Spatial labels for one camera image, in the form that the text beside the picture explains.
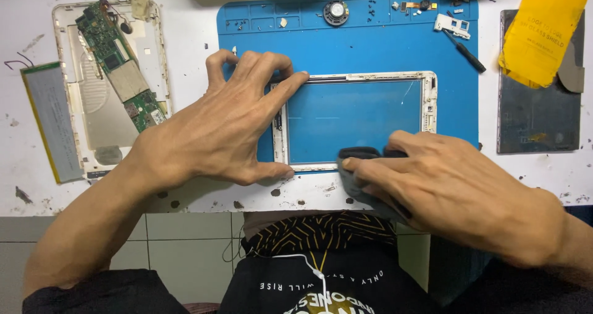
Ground person's left hand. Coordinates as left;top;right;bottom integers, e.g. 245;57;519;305
131;49;310;193

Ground person's right hand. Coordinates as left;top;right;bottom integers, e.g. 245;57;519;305
342;130;567;267

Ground white tablet screen frame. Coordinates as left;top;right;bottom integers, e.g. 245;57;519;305
270;70;438;172

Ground dark grey cleaning cloth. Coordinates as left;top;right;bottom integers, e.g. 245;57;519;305
337;146;410;224

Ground dark display panel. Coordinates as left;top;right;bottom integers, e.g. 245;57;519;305
497;9;586;155

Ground white tablet back housing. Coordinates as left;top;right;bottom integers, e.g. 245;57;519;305
51;0;173;180

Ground green circuit board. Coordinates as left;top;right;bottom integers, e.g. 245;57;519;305
75;1;168;134

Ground black screwdriver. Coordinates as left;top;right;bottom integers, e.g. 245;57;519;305
442;28;487;74

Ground black printed shirt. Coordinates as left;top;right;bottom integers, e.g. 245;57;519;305
21;251;593;314

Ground beige tape piece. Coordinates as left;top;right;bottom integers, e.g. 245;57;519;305
128;0;154;23

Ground black yellow patterned shorts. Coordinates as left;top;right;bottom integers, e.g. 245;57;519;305
240;211;400;260

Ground grey flat battery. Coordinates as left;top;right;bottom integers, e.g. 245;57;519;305
20;61;85;185

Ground grey film piece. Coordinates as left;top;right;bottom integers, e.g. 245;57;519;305
557;24;586;94

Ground blue silicone repair mat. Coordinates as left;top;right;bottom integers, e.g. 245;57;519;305
216;0;481;176

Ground round black speaker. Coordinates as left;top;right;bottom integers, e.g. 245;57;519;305
323;0;351;27

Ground yellow paper packet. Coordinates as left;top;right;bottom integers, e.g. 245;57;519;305
498;0;593;90

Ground white earphone cable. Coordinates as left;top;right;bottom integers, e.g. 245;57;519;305
221;233;330;314

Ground white plastic bracket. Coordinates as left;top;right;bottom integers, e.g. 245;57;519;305
434;13;471;40

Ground small camera flex module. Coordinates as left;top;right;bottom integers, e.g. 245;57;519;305
400;0;438;13

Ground red and black wires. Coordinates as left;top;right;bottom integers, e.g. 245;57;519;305
4;52;36;70

